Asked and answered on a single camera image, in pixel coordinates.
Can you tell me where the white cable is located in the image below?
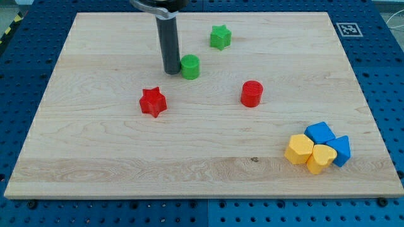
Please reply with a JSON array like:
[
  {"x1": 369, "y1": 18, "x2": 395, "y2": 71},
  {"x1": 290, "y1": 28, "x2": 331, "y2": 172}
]
[{"x1": 385, "y1": 8, "x2": 404, "y2": 32}]

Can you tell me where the yellow black hazard tape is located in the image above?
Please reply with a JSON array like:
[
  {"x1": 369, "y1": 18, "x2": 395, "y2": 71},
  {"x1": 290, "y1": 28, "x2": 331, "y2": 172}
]
[{"x1": 1, "y1": 11, "x2": 24, "y2": 47}]

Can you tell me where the yellow heart block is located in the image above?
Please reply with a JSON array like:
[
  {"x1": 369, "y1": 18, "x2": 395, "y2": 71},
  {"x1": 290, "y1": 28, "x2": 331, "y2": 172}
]
[{"x1": 306, "y1": 144, "x2": 337, "y2": 175}]

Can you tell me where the yellow hexagon block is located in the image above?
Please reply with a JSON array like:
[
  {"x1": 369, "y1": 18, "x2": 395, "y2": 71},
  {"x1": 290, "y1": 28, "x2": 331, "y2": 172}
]
[{"x1": 284, "y1": 134, "x2": 314, "y2": 165}]

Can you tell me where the red cylinder block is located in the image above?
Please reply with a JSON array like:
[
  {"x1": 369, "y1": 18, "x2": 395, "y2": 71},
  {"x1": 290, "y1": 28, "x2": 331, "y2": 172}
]
[{"x1": 241, "y1": 80, "x2": 264, "y2": 108}]

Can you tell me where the red star block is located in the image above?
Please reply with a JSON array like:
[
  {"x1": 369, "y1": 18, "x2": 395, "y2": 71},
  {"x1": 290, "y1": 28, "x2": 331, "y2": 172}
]
[{"x1": 139, "y1": 87, "x2": 167, "y2": 118}]

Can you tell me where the green star block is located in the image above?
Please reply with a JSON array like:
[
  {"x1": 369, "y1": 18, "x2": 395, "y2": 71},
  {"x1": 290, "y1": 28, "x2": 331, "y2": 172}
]
[{"x1": 210, "y1": 25, "x2": 232, "y2": 50}]

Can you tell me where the blue cube block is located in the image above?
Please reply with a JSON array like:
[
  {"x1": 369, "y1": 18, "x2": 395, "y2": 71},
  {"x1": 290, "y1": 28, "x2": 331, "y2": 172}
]
[{"x1": 304, "y1": 122, "x2": 336, "y2": 144}]

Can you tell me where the green cylinder block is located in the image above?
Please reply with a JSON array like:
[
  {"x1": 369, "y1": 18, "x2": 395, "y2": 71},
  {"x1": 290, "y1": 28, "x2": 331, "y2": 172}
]
[{"x1": 181, "y1": 54, "x2": 200, "y2": 80}]

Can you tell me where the white fiducial marker tag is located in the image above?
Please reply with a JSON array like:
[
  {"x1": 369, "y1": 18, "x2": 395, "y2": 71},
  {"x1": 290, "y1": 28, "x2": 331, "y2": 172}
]
[{"x1": 336, "y1": 22, "x2": 363, "y2": 37}]

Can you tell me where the light wooden board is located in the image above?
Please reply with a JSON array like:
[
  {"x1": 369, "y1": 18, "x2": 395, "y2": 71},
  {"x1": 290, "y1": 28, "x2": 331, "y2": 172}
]
[{"x1": 4, "y1": 12, "x2": 403, "y2": 199}]

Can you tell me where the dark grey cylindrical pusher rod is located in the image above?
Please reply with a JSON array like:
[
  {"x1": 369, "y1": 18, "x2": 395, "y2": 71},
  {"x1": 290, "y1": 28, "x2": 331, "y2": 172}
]
[{"x1": 156, "y1": 17, "x2": 181, "y2": 75}]

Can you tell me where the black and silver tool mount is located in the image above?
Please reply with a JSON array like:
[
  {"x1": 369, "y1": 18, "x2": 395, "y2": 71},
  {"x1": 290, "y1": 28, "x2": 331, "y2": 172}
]
[{"x1": 129, "y1": 0, "x2": 189, "y2": 20}]

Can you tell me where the blue triangle block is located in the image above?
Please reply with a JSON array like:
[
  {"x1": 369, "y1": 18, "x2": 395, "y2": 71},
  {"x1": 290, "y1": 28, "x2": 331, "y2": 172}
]
[{"x1": 326, "y1": 136, "x2": 351, "y2": 167}]

